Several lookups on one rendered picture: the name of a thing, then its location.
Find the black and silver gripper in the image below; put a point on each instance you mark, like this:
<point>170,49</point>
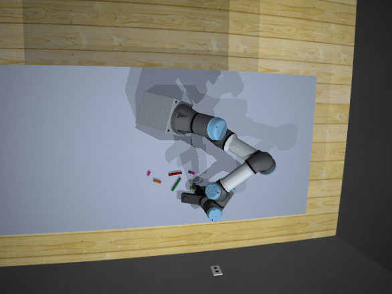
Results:
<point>200,190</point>

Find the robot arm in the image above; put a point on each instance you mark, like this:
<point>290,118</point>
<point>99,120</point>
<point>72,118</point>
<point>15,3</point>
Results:
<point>186,120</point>

